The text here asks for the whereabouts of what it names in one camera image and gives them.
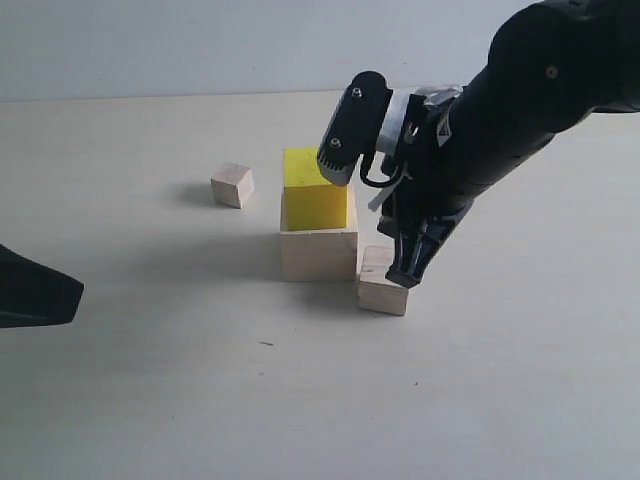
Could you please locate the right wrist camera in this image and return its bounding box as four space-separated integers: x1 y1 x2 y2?
316 70 431 187

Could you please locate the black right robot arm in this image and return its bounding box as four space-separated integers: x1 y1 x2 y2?
378 1 639 288

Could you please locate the small wooden cube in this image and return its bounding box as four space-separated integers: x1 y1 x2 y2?
210 162 254 209

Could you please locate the yellow cube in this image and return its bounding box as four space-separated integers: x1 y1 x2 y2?
283 147 349 231

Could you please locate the medium wooden cube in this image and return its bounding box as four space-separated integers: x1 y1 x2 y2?
357 245 409 316

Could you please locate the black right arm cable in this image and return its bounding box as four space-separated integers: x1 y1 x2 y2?
357 149 416 189

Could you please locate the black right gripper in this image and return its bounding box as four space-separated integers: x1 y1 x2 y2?
377 94 500 288

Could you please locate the large wooden cube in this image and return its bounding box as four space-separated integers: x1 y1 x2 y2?
279 187 359 282

